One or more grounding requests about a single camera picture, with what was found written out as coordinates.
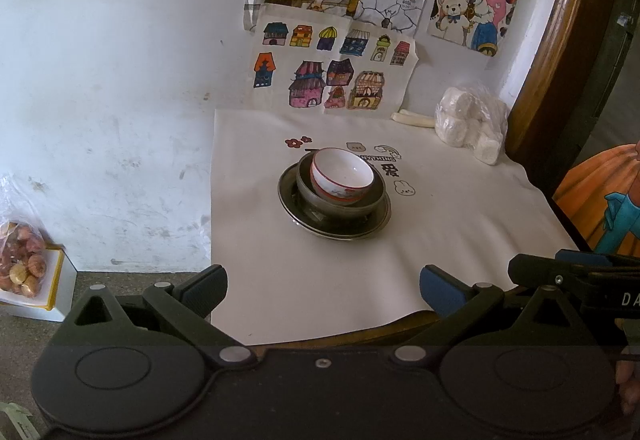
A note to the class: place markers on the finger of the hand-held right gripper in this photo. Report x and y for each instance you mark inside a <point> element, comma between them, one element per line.
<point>540,270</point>
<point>590,256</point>

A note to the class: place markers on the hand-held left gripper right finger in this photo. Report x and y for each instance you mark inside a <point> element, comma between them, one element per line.
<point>440,292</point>

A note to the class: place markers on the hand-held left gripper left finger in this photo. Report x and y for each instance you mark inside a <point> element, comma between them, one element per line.
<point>207,287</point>

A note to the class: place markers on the wide rim stainless steel plate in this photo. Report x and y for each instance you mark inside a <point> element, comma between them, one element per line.
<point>300,220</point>

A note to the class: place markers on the white bowl with red rim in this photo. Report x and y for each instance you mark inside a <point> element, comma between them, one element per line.
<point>345,201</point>

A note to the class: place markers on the stainless steel bowl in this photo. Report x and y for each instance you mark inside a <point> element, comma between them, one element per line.
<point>305,192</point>

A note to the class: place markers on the white bowl with pink print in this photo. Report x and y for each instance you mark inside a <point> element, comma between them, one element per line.
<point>345,170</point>

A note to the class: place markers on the person's right hand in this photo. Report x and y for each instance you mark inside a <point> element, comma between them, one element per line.
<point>631,385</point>

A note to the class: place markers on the orange and blue printed picture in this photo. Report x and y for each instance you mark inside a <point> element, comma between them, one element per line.
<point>595,195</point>

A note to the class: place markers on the white printed table mat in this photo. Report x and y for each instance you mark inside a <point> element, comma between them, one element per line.
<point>300,280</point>

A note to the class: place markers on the white and yellow box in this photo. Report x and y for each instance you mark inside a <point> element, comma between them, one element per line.
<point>57,280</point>

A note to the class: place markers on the plastic bag of white rolls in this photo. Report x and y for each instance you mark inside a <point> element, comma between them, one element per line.
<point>470,125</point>

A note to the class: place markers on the white stick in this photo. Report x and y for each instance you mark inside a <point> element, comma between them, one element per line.
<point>412,116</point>
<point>412,122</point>

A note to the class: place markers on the coloured houses drawing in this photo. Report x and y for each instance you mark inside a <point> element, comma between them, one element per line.
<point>320,70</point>

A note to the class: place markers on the curved wooden frame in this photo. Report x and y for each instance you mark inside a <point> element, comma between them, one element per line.
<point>555,30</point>

